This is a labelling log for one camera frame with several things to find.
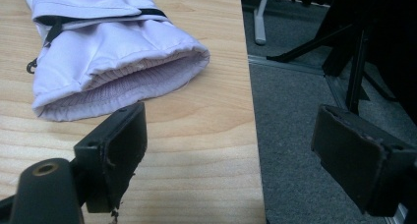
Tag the black tripod stand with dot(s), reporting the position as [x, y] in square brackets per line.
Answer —
[354, 53]

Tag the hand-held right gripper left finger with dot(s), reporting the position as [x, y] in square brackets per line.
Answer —
[114, 155]

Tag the lilac padded ski glove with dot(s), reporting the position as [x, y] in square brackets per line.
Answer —
[108, 57]

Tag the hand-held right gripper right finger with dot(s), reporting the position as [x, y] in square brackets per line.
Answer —
[354, 152]

